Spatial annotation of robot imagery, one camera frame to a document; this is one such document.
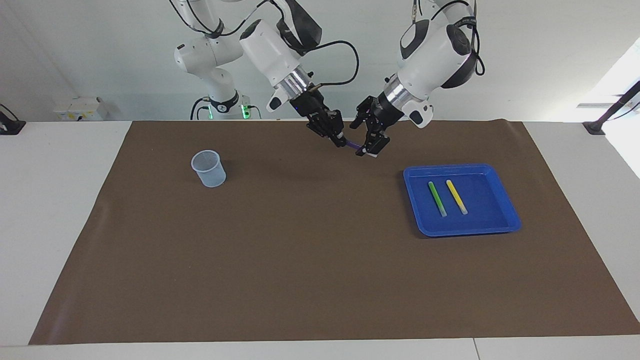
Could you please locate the purple pen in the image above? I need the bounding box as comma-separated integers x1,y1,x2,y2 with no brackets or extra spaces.
344,140,378,158

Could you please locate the black arm base cable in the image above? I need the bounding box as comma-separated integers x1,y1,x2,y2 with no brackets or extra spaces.
190,96,211,121

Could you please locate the yellow pen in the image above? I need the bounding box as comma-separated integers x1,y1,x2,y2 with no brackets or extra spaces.
446,179,469,216

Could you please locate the white wall socket box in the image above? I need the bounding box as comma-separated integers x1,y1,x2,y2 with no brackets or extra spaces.
53,96,106,122

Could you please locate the brown table mat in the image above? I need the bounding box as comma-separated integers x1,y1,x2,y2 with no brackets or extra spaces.
28,120,640,346

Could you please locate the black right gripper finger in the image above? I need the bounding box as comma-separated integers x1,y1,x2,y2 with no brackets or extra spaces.
327,111,347,146
306,117,343,147

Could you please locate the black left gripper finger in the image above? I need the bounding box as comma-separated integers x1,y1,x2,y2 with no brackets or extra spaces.
356,129,392,157
349,97,376,130

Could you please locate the black stand with pole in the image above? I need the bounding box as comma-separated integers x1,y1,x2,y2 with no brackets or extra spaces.
582,80,640,136

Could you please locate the blue plastic tray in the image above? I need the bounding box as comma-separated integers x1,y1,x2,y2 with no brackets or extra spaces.
403,163,523,238

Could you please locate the clear plastic measuring cup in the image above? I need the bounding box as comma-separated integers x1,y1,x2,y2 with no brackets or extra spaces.
190,149,227,188

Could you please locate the green pen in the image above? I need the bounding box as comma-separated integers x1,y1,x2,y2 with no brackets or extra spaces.
428,181,448,218

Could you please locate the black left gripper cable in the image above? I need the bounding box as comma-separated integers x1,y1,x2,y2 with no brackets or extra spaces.
411,0,486,77

